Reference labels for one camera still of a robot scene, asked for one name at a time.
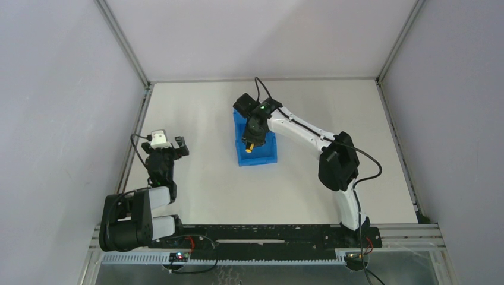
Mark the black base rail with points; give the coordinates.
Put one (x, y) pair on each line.
(284, 242)

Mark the circuit board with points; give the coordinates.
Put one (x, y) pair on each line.
(179, 257)
(355, 262)

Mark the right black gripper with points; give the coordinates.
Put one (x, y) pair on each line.
(252, 138)

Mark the black yellow screwdriver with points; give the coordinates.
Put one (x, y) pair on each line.
(249, 147)

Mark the aluminium frame profile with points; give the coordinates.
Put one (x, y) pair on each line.
(124, 44)

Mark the left circuit board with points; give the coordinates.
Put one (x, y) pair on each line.
(179, 257)

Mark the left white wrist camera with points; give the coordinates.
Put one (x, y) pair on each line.
(159, 140)

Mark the right circuit board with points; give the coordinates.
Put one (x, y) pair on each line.
(355, 262)

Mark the white cable duct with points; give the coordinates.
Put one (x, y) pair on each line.
(166, 258)

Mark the blue plastic bin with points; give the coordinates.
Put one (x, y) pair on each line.
(265, 154)

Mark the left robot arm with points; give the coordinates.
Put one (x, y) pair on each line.
(127, 219)

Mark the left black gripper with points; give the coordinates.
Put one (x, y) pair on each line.
(163, 149)

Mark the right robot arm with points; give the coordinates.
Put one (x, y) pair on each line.
(336, 153)

